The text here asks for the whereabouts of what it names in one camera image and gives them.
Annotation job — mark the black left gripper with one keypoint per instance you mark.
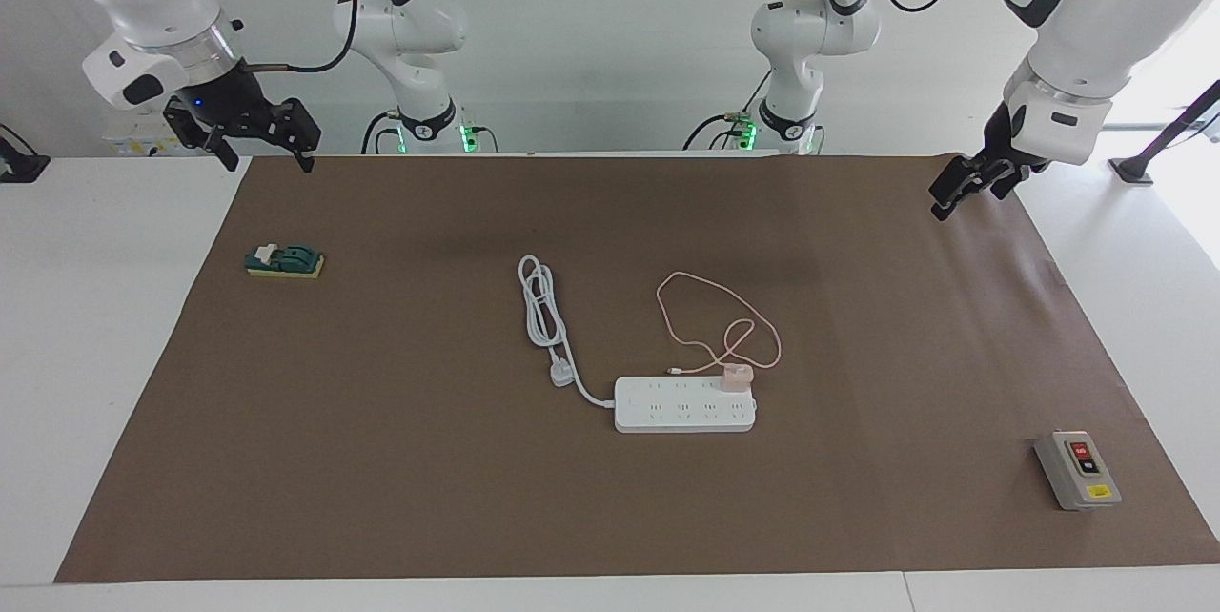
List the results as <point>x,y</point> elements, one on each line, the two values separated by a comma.
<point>998,135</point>

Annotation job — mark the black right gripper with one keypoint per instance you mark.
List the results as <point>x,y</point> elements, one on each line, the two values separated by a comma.
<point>227,102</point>

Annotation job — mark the pink wall charger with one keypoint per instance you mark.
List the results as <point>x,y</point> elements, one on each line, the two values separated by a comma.
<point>734,378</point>

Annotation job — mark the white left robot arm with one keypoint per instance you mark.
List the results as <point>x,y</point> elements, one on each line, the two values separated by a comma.
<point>1087,21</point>

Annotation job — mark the white power strip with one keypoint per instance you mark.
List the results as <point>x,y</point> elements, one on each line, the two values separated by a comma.
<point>667,412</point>

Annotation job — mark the white box with yellow labels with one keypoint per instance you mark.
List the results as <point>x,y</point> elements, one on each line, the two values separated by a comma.
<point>133,143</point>

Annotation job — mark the black clamp stand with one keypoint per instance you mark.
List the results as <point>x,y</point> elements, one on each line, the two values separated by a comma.
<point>1134,172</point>

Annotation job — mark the black stand base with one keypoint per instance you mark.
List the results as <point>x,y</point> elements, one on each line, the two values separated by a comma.
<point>24,169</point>

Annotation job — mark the brown paper table mat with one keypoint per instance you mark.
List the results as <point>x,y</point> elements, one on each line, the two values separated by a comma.
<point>572,498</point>

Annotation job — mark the green knife switch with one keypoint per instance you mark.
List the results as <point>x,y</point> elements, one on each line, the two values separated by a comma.
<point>286,259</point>

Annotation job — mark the grey on-off switch box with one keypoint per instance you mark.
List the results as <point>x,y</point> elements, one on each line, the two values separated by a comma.
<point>1072,483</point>

